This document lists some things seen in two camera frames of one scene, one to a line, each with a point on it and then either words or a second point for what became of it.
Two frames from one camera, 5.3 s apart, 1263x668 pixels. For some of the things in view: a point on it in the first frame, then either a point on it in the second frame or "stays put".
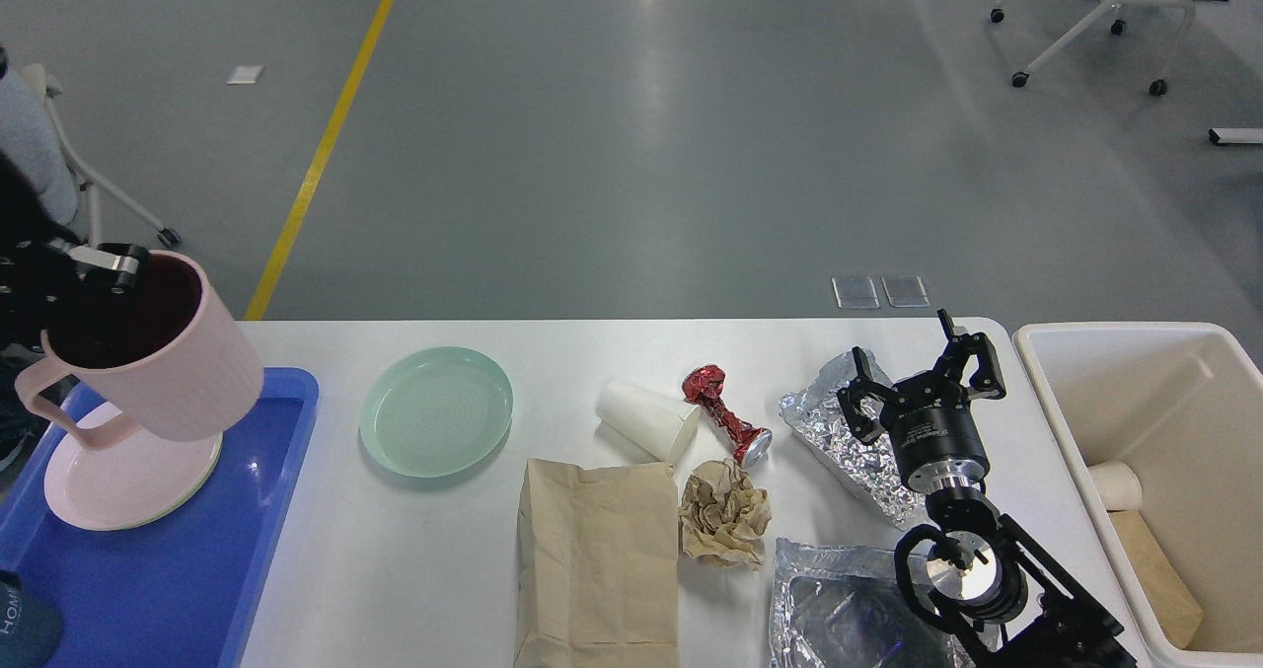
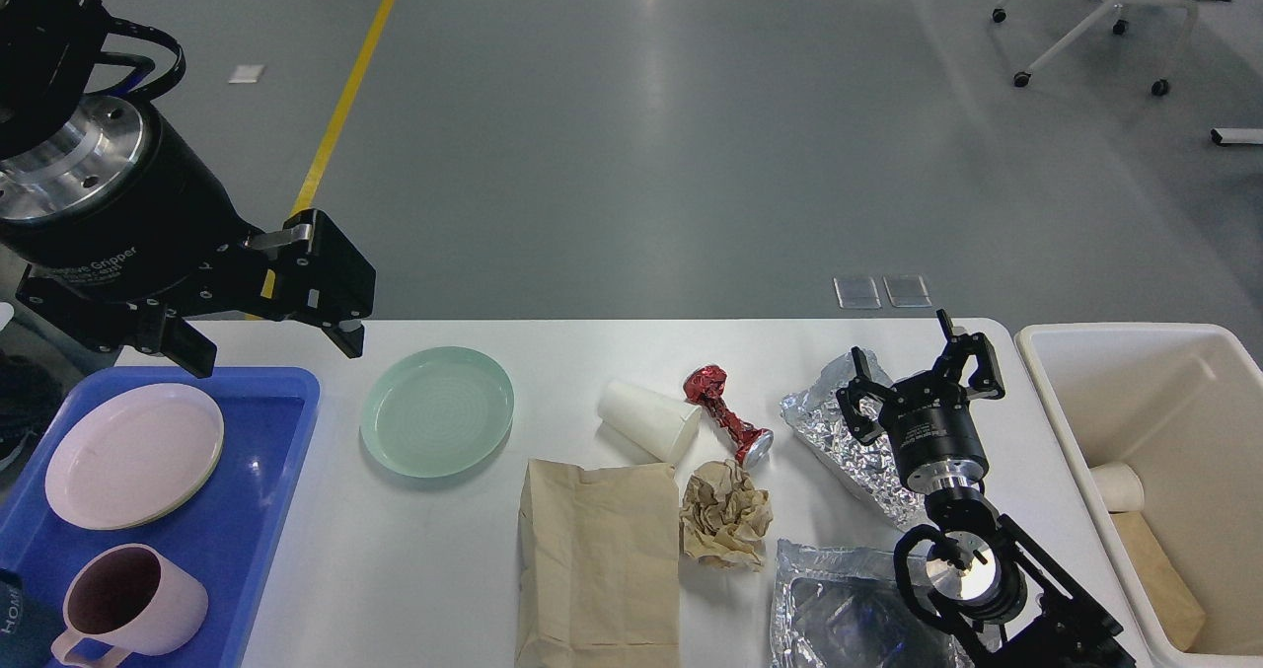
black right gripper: [938, 440] stays put
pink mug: [165, 356] -> [129, 596]
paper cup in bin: [1117, 485] stays put
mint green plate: [436, 411] stays put
